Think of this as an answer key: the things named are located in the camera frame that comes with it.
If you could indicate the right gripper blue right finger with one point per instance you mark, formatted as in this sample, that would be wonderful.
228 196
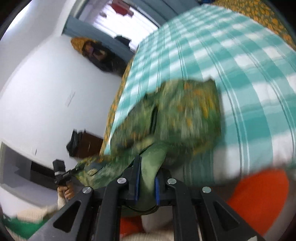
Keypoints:
162 191

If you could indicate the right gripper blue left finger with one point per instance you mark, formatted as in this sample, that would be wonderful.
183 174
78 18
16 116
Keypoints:
132 175

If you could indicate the green landscape print garment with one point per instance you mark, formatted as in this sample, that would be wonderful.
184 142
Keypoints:
165 128

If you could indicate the hanging dark clothes with hat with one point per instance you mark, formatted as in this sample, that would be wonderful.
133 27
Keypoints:
102 57

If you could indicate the person's left hand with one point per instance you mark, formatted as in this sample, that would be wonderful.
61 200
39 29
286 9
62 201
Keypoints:
66 192

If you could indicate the dark wooden cabinet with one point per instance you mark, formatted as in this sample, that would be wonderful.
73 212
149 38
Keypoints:
83 144

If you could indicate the orange trousers of person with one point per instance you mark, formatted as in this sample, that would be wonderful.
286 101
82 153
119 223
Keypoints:
258 199

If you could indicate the teal white plaid blanket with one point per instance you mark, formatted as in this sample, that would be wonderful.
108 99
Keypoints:
219 81

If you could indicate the grey blue curtain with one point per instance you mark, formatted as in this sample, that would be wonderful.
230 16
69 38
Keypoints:
98 21

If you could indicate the orange floral bedsheet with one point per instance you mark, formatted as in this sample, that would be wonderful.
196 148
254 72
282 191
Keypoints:
115 111

